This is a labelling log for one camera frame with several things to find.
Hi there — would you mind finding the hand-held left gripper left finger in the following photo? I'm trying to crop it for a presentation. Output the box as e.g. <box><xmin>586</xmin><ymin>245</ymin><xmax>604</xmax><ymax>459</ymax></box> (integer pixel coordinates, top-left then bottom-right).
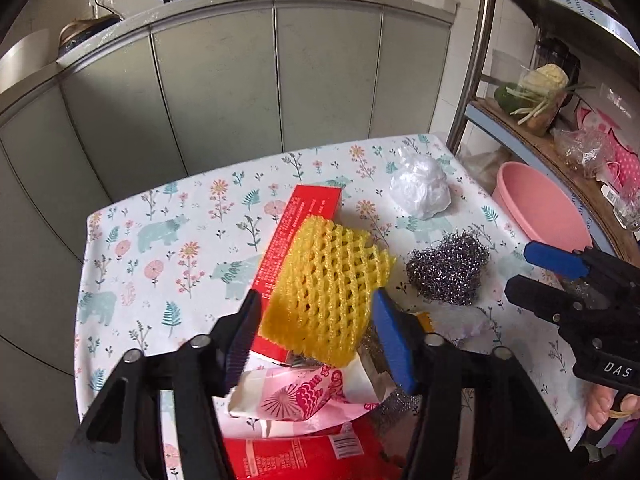
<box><xmin>57</xmin><ymin>290</ymin><xmax>263</xmax><ymax>480</ymax></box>

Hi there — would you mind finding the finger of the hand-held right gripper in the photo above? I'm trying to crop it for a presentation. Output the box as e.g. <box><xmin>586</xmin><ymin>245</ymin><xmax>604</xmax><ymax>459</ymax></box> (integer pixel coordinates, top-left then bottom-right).
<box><xmin>525</xmin><ymin>241</ymin><xmax>608</xmax><ymax>282</ymax></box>
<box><xmin>505</xmin><ymin>275</ymin><xmax>589</xmax><ymax>329</ymax></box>

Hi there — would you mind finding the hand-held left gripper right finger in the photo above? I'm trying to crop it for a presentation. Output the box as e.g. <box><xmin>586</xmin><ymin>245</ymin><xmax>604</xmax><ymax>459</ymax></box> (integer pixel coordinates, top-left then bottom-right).
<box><xmin>371</xmin><ymin>287</ymin><xmax>581</xmax><ymax>480</ymax></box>

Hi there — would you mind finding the pink printed paper bag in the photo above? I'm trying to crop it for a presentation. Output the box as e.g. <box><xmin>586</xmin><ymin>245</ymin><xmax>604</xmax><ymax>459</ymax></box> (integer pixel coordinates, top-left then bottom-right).
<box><xmin>227</xmin><ymin>345</ymin><xmax>396</xmax><ymax>436</ymax></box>

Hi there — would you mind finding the steel wool scrubber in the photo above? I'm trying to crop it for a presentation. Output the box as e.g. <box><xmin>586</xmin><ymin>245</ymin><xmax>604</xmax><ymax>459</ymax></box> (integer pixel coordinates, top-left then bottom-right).
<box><xmin>405</xmin><ymin>230</ymin><xmax>491</xmax><ymax>307</ymax></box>

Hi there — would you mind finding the yellow foam fruit net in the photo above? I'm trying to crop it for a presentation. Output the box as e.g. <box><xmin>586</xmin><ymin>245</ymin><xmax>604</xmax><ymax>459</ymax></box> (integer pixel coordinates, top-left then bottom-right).
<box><xmin>257</xmin><ymin>214</ymin><xmax>397</xmax><ymax>368</ymax></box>

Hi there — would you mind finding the person's right forearm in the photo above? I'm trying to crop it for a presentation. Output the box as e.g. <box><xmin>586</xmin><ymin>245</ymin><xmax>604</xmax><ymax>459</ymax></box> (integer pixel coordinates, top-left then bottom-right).
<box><xmin>600</xmin><ymin>416</ymin><xmax>640</xmax><ymax>452</ymax></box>

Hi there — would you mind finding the person's right hand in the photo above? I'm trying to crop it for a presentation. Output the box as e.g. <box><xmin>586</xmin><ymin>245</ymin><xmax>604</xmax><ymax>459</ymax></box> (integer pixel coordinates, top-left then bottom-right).
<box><xmin>585</xmin><ymin>383</ymin><xmax>640</xmax><ymax>433</ymax></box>

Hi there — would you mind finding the pink plastic basin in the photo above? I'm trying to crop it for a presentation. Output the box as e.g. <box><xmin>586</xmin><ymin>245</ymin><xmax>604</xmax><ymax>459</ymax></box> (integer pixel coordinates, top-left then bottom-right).
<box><xmin>491</xmin><ymin>161</ymin><xmax>594</xmax><ymax>256</ymax></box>

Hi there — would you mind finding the silver scouring cloth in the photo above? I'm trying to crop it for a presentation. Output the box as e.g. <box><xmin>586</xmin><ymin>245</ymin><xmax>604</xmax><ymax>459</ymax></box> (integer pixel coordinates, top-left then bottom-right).
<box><xmin>287</xmin><ymin>327</ymin><xmax>426</xmax><ymax>423</ymax></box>

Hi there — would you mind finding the translucent plastic wrapper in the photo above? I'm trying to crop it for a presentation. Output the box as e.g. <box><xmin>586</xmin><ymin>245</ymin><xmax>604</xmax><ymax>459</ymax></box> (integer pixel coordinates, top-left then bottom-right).
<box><xmin>415</xmin><ymin>305</ymin><xmax>497</xmax><ymax>348</ymax></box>

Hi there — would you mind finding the clear glass jar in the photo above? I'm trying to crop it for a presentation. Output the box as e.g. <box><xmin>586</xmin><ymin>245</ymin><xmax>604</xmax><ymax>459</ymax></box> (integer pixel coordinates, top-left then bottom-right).
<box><xmin>612</xmin><ymin>194</ymin><xmax>640</xmax><ymax>233</ymax></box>

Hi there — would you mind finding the clear bag of steel wool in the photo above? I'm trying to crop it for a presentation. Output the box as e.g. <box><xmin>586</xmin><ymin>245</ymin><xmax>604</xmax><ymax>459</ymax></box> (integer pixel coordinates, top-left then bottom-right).
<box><xmin>552</xmin><ymin>127</ymin><xmax>617</xmax><ymax>179</ymax></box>

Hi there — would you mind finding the floral bear tablecloth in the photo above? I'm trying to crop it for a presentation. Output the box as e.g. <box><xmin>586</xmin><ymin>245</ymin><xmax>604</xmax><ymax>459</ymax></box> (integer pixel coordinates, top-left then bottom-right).
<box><xmin>74</xmin><ymin>132</ymin><xmax>596</xmax><ymax>480</ymax></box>

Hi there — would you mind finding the pink dotted bag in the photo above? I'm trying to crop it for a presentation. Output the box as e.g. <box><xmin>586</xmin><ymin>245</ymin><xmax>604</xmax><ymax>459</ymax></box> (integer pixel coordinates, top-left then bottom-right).
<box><xmin>575</xmin><ymin>107</ymin><xmax>640</xmax><ymax>196</ymax></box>

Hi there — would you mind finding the red plastic packet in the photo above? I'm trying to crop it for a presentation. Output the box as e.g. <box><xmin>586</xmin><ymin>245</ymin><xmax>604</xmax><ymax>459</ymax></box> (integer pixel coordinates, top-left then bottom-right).
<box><xmin>222</xmin><ymin>415</ymin><xmax>416</xmax><ymax>480</ymax></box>

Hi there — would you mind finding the long red carton box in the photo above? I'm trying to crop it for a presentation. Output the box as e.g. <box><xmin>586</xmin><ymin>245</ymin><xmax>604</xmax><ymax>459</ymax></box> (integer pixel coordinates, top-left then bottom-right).
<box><xmin>248</xmin><ymin>184</ymin><xmax>346</xmax><ymax>366</ymax></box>

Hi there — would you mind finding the white crumpled plastic bag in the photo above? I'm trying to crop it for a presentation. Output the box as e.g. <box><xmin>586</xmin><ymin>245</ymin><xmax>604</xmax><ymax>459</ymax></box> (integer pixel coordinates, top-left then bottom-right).
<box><xmin>389</xmin><ymin>149</ymin><xmax>452</xmax><ymax>221</ymax></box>

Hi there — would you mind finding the green vegetable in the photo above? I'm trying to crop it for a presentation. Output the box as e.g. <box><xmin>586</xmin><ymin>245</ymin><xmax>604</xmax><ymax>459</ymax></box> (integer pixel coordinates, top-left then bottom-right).
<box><xmin>495</xmin><ymin>82</ymin><xmax>531</xmax><ymax>114</ymax></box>

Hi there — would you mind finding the pale cabbage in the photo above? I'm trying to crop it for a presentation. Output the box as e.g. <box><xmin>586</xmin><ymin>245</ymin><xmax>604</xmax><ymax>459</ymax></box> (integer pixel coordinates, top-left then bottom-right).
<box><xmin>520</xmin><ymin>63</ymin><xmax>571</xmax><ymax>97</ymax></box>

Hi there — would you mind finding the dark blender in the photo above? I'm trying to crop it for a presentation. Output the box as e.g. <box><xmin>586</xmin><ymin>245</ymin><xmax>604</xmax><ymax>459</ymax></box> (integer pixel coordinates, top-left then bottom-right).
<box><xmin>532</xmin><ymin>37</ymin><xmax>581</xmax><ymax>111</ymax></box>

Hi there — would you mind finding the metal shelf rack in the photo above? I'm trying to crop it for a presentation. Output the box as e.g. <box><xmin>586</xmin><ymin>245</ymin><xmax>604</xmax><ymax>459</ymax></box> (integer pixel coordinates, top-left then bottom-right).
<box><xmin>445</xmin><ymin>0</ymin><xmax>640</xmax><ymax>266</ymax></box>

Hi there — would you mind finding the grey kitchen cabinet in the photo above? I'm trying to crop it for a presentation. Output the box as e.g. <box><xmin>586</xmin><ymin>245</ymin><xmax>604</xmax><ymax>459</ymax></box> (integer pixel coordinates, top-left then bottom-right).
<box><xmin>0</xmin><ymin>0</ymin><xmax>459</xmax><ymax>461</ymax></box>

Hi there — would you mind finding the white board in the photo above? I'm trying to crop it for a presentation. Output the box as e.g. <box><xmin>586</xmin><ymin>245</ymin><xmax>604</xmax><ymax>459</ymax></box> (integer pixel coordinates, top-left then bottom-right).
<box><xmin>0</xmin><ymin>29</ymin><xmax>53</xmax><ymax>82</ymax></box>

